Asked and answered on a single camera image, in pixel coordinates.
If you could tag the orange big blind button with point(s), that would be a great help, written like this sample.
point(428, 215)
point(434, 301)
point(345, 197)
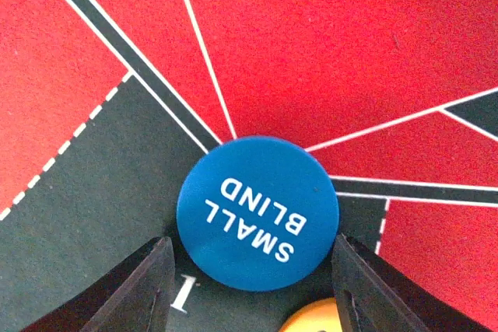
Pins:
point(319, 316)

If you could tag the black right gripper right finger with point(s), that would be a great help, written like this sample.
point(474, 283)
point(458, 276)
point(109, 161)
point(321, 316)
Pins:
point(372, 295)

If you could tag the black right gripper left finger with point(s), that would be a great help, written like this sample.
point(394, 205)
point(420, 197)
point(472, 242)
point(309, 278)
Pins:
point(135, 295)

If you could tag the blue small blind button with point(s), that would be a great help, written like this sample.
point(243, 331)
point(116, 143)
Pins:
point(257, 214)

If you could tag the round red black poker mat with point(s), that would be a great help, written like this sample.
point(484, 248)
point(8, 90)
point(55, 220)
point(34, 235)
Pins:
point(107, 104)

